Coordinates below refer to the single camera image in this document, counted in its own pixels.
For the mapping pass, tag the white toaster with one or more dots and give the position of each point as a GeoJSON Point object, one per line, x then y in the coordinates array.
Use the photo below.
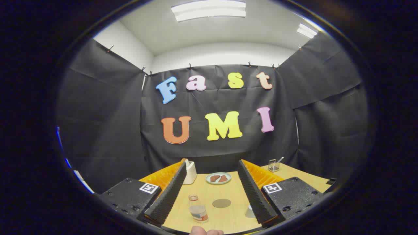
{"type": "Point", "coordinates": [191, 174]}

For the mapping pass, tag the metal spoon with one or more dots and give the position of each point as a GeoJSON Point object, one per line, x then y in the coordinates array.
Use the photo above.
{"type": "Point", "coordinates": [280, 159]}

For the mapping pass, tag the small glass jar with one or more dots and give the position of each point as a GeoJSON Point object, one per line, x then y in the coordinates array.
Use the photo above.
{"type": "Point", "coordinates": [273, 166]}

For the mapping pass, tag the light green plate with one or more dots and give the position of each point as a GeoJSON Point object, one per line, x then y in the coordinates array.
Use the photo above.
{"type": "Point", "coordinates": [209, 179]}

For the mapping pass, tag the brown meat slice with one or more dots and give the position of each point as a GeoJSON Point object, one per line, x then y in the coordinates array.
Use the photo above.
{"type": "Point", "coordinates": [215, 178]}
{"type": "Point", "coordinates": [223, 179]}

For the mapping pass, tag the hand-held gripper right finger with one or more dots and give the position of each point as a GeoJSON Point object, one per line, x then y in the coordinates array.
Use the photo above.
{"type": "Point", "coordinates": [253, 192]}

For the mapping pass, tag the round brown coaster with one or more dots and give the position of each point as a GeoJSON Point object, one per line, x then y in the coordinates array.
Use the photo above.
{"type": "Point", "coordinates": [221, 203]}

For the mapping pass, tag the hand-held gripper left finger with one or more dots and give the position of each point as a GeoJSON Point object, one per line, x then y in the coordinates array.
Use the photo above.
{"type": "Point", "coordinates": [169, 192]}

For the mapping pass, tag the wooden table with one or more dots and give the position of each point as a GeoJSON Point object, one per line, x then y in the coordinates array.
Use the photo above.
{"type": "Point", "coordinates": [228, 192]}

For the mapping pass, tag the white cup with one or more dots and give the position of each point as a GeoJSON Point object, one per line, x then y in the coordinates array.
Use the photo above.
{"type": "Point", "coordinates": [249, 212]}

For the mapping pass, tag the clear plastic juice bottle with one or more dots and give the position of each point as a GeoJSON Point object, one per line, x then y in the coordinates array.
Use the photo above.
{"type": "Point", "coordinates": [198, 212]}

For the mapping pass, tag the black backdrop cloth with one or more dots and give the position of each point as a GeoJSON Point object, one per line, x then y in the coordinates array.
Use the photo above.
{"type": "Point", "coordinates": [222, 153]}

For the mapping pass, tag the small ceiling light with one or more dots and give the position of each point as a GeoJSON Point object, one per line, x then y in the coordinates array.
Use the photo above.
{"type": "Point", "coordinates": [306, 31]}

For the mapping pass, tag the long ceiling light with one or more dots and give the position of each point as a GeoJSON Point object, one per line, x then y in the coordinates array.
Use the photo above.
{"type": "Point", "coordinates": [209, 10]}

